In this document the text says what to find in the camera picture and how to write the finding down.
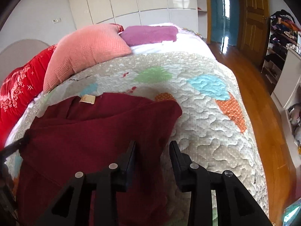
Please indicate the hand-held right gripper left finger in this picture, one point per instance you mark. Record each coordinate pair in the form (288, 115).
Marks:
(130, 156)

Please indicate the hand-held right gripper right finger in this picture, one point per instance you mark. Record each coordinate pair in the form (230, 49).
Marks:
(174, 156)

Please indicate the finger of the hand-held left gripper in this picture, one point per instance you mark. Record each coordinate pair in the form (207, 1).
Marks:
(14, 144)

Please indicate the dark red garment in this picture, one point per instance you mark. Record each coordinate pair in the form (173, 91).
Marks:
(94, 131)

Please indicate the shelf rack with clothes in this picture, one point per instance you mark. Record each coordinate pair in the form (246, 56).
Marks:
(279, 44)

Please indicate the patchwork quilted bedspread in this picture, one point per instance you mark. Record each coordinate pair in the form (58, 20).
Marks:
(211, 113)

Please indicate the red patterned pillow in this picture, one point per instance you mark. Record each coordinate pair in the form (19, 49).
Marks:
(21, 87)

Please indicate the grey padded headboard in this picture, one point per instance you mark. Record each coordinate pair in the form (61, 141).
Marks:
(16, 56)

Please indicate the white bed sheet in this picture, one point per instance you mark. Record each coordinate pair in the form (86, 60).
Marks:
(174, 46)

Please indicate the pink textured pillow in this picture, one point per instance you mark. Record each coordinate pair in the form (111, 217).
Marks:
(87, 51)

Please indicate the purple folded cloth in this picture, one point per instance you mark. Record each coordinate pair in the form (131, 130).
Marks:
(150, 34)

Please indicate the white cabinet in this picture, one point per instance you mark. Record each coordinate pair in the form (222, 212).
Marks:
(288, 77)

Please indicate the white glossy wardrobe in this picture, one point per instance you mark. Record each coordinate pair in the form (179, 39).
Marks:
(134, 0)

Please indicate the wooden door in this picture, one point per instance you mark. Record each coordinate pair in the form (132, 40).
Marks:
(253, 18)

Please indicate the wall power socket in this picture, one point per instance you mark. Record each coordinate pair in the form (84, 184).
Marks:
(56, 20)

